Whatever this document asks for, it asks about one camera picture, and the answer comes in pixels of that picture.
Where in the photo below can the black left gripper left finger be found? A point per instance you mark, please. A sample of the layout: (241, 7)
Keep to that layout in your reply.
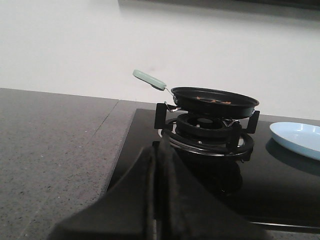
(124, 212)

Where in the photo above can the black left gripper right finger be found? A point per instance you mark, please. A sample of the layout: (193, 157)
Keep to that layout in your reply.
(188, 211)

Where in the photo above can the black frying pan green handle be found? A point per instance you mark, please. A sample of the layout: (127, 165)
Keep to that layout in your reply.
(213, 102)

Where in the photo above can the light blue plate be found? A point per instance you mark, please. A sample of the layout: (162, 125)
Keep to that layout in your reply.
(300, 138)

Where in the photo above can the black gas burner with grate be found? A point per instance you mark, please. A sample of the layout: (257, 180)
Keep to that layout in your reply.
(206, 136)

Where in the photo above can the black glass cooktop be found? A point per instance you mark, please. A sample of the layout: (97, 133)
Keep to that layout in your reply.
(273, 187)

